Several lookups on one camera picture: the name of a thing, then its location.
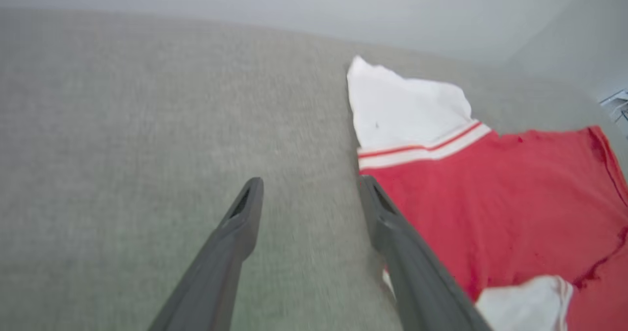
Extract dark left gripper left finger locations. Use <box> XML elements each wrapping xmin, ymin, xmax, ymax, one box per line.
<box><xmin>147</xmin><ymin>177</ymin><xmax>265</xmax><ymax>331</ymax></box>

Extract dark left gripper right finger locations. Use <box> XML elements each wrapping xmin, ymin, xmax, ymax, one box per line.
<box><xmin>358</xmin><ymin>175</ymin><xmax>494</xmax><ymax>331</ymax></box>

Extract red and white garment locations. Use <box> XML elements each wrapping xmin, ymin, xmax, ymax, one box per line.
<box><xmin>346</xmin><ymin>55</ymin><xmax>628</xmax><ymax>331</ymax></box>

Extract grey fabric sofa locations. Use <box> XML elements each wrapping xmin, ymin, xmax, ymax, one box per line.
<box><xmin>0</xmin><ymin>7</ymin><xmax>628</xmax><ymax>331</ymax></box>

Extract white framed fixture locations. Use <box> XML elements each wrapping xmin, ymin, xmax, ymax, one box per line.
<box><xmin>600</xmin><ymin>89</ymin><xmax>628</xmax><ymax>123</ymax></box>

